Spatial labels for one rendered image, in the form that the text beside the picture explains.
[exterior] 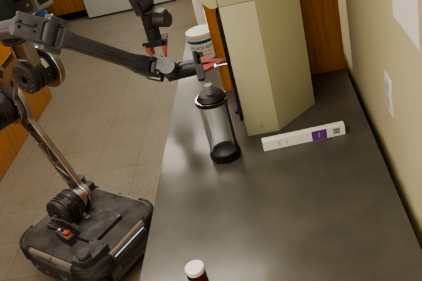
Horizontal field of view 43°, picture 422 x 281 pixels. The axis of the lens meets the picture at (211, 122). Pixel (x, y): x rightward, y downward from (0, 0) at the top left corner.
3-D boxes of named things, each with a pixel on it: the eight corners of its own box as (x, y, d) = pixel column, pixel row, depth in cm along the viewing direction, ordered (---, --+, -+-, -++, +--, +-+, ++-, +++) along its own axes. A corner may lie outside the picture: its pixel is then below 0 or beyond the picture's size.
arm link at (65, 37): (43, 15, 167) (34, 49, 166) (48, 13, 162) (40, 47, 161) (160, 56, 191) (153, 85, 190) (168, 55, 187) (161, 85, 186)
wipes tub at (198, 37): (220, 51, 256) (213, 21, 248) (220, 62, 244) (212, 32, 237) (194, 56, 258) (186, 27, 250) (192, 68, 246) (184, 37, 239)
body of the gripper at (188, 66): (196, 49, 181) (175, 54, 182) (203, 79, 180) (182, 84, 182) (200, 51, 187) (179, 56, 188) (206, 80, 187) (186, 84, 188)
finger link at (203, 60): (221, 51, 179) (194, 58, 181) (226, 73, 179) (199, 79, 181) (224, 53, 186) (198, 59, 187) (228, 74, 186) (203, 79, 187)
